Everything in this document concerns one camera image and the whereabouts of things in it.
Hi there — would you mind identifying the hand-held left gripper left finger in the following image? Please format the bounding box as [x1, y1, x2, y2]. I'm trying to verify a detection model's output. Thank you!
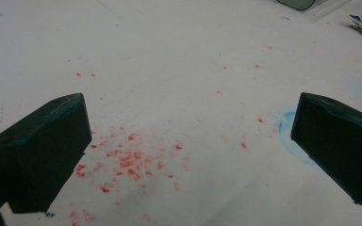
[0, 92, 93, 215]

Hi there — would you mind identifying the grey object at top edge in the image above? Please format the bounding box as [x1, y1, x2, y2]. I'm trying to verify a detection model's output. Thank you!
[276, 0, 318, 11]

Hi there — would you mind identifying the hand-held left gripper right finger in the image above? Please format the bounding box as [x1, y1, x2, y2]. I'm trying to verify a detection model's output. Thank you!
[289, 91, 362, 206]

